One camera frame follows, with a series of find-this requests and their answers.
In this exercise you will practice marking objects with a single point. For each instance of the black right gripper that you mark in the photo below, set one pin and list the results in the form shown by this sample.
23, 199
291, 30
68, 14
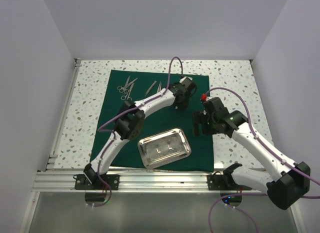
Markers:
200, 117

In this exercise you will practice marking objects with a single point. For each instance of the steel tweezers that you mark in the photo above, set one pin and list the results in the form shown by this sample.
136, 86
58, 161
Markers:
150, 88
159, 87

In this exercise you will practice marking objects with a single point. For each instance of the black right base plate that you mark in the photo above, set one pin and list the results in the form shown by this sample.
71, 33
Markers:
219, 182

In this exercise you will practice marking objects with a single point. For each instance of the stainless steel instrument tray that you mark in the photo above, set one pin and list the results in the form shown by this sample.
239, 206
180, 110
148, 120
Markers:
164, 148

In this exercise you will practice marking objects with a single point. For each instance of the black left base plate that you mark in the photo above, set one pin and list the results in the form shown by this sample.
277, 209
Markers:
82, 183

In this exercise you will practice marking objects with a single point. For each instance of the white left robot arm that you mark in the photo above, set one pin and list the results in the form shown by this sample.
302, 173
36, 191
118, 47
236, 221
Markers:
129, 122

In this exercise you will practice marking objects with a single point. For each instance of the steel forceps with ring handles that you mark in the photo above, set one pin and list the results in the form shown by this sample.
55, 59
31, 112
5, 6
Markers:
130, 82

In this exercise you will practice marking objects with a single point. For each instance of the green surgical cloth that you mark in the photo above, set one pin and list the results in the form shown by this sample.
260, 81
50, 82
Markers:
202, 153

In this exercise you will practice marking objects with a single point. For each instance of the steel scissors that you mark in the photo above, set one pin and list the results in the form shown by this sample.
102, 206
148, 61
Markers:
127, 93

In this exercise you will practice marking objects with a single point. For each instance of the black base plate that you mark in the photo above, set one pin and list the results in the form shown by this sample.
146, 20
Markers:
82, 183
219, 182

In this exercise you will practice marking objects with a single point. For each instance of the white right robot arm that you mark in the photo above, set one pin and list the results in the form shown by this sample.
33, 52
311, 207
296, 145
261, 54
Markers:
284, 181

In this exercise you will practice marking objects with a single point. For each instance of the aluminium front rail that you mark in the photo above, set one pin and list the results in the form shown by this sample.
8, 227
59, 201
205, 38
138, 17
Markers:
131, 181

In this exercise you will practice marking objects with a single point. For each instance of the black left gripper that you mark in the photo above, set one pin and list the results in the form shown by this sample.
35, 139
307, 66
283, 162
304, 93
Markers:
184, 104

